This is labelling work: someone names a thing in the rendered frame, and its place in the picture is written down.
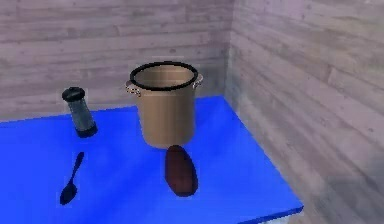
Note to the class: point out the dark brown oval loaf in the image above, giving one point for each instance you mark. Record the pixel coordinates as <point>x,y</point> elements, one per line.
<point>180,171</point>

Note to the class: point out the tall copper pot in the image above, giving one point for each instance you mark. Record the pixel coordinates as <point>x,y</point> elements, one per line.
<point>166,116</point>

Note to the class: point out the black spoon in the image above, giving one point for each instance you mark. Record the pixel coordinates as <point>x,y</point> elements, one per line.
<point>69,191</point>

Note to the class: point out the blue table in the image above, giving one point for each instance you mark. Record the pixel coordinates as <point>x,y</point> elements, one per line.
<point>133,180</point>

